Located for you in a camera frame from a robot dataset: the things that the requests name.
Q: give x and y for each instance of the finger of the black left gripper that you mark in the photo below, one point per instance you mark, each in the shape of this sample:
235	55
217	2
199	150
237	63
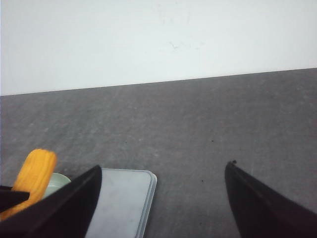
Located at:
10	198

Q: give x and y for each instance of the silver digital kitchen scale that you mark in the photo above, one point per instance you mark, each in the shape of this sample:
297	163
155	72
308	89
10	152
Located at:
124	204

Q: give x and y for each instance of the light green plate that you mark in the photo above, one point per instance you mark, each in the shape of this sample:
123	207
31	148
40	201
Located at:
56	182

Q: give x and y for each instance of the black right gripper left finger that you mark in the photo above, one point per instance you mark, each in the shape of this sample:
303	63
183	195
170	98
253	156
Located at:
66	213

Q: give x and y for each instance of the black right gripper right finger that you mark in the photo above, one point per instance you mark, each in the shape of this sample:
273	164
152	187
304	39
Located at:
261	212

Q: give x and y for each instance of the yellow corn cob piece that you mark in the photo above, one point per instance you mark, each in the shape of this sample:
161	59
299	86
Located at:
34	178

